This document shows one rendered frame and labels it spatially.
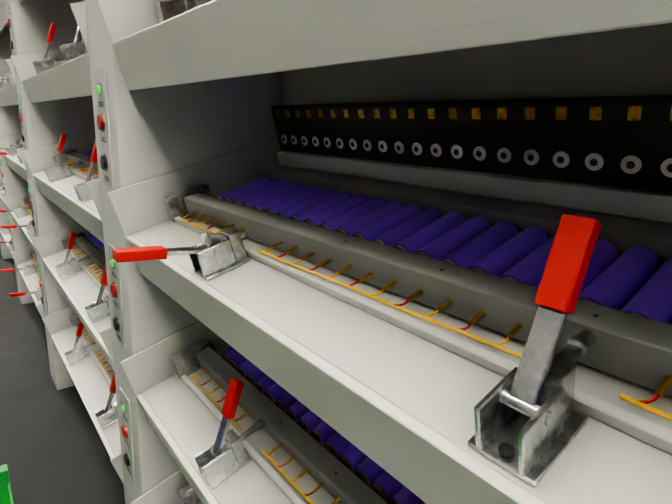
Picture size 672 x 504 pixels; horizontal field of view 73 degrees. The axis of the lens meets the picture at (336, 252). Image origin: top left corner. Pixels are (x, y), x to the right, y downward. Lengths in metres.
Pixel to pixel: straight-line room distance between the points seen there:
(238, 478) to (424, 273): 0.28
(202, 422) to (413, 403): 0.35
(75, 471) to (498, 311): 0.96
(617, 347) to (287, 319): 0.18
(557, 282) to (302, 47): 0.17
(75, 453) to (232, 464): 0.71
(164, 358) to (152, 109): 0.29
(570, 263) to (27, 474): 1.06
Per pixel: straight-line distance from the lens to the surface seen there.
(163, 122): 0.55
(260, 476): 0.46
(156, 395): 0.60
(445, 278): 0.26
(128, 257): 0.35
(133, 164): 0.54
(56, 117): 1.23
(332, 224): 0.37
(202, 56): 0.36
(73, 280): 1.04
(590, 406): 0.21
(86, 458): 1.13
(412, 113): 0.40
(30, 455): 1.18
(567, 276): 0.18
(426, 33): 0.20
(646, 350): 0.22
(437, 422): 0.21
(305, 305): 0.30
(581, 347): 0.22
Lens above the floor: 0.66
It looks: 14 degrees down
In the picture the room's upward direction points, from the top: 3 degrees clockwise
